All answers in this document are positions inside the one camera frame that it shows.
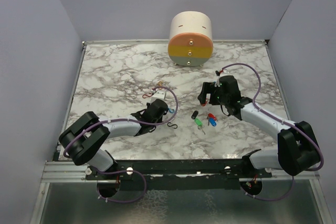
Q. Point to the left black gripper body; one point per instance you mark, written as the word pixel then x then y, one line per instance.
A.
pixel 158 121

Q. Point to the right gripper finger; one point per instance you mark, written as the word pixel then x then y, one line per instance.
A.
pixel 207 88
pixel 202 97

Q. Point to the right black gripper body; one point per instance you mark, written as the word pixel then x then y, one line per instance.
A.
pixel 218 98

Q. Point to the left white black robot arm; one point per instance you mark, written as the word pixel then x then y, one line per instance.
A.
pixel 82 141

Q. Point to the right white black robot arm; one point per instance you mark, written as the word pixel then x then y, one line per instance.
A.
pixel 297 147

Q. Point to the black carabiner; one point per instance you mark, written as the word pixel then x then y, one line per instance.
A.
pixel 174 126

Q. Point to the black tag key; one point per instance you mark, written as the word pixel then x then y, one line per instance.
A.
pixel 194 115

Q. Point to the red carabiner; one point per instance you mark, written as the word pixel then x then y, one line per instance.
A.
pixel 147 95

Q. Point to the blue tag key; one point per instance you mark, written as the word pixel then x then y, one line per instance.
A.
pixel 211 121

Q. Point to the green tag key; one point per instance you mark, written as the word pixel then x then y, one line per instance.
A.
pixel 199 124

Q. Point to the round three-drawer storage box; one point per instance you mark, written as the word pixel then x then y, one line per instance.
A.
pixel 190 42

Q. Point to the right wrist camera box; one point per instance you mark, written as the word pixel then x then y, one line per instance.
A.
pixel 219 77

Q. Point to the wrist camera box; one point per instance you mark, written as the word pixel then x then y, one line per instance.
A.
pixel 158 95
pixel 219 77

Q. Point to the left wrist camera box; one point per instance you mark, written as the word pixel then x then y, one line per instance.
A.
pixel 158 95

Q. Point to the black mounting rail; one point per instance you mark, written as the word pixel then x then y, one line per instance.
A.
pixel 177 174

